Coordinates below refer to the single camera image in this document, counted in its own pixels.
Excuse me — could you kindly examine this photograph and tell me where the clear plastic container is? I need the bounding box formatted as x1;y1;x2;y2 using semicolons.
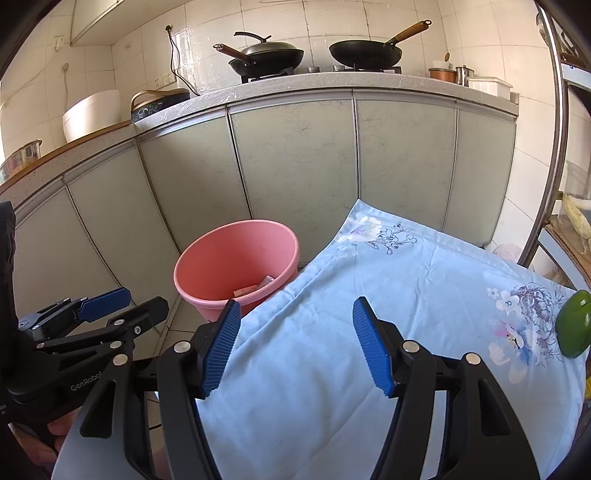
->
556;159;591;241

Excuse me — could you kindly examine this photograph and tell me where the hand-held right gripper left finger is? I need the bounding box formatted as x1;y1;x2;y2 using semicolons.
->
51;299;242;480

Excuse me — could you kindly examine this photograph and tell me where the person's left hand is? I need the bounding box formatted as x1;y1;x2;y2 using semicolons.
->
9;408;79;468

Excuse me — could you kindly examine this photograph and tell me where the black power cable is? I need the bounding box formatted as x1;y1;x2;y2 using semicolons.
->
165;25;201;97

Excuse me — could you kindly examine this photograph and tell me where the black electric cooker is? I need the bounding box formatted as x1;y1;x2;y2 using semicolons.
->
130;89;191;124

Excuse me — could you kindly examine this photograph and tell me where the white rice cooker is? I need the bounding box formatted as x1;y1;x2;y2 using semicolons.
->
62;90;122;144

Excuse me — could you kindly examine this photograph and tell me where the grey kitchen cabinet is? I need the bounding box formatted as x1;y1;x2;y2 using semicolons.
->
0;74;520;370

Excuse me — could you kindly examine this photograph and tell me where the gas stove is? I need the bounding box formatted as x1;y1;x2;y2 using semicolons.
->
240;65;402;85

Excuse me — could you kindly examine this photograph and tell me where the black wok wooden handle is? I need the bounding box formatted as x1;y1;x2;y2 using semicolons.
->
329;19;432;68

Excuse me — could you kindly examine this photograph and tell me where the white rectangular container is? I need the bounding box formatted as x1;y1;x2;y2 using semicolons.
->
467;76;514;100

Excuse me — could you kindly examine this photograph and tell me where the green bell pepper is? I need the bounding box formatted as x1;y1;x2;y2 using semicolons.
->
555;290;591;358

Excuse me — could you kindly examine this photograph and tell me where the black wok with lid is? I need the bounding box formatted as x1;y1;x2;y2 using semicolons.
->
212;31;305;77

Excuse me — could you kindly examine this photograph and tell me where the corn cob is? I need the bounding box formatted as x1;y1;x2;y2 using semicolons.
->
561;193;591;252

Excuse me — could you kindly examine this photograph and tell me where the pink plastic bucket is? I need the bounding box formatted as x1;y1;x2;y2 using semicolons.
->
174;220;301;324

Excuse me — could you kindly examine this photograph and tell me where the metal shelf rack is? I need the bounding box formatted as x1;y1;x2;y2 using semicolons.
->
517;0;591;296

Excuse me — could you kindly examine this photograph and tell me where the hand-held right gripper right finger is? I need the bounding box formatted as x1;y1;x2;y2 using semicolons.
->
352;296;541;480

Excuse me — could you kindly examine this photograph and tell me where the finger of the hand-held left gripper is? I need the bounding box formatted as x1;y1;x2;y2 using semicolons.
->
18;287;132;330
34;296;169;352

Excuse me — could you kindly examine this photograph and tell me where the light blue floral cloth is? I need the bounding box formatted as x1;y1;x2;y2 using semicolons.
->
194;198;585;480

